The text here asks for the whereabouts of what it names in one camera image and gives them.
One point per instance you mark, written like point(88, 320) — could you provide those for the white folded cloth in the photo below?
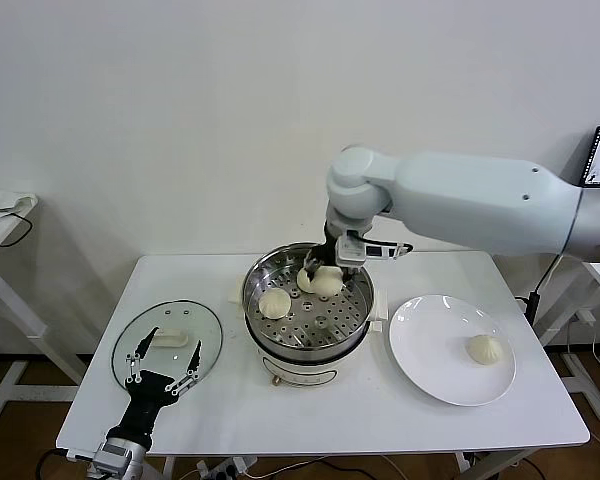
point(10, 202)

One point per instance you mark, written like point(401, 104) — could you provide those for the white round plate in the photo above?
point(430, 340)

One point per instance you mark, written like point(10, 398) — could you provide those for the white power adapter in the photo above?
point(586, 316)

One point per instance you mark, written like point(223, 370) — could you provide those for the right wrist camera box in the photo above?
point(347, 250)

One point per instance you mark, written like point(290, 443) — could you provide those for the white steamed baozi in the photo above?
point(327, 284)
point(275, 304)
point(304, 282)
point(485, 349)

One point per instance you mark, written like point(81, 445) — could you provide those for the white power strip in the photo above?
point(225, 469)

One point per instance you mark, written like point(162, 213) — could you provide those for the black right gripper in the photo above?
point(329, 250)

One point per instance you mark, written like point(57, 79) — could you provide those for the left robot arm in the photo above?
point(130, 462)

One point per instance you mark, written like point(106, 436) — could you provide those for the round glass pot lid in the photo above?
point(180, 320)

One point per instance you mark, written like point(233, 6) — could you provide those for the stainless steel steamer basket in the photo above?
point(330, 320)

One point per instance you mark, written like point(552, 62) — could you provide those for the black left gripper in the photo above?
point(142, 400)

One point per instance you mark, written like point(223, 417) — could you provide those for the white electric cooker base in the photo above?
point(300, 370)

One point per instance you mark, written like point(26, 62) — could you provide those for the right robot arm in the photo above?
point(480, 200)

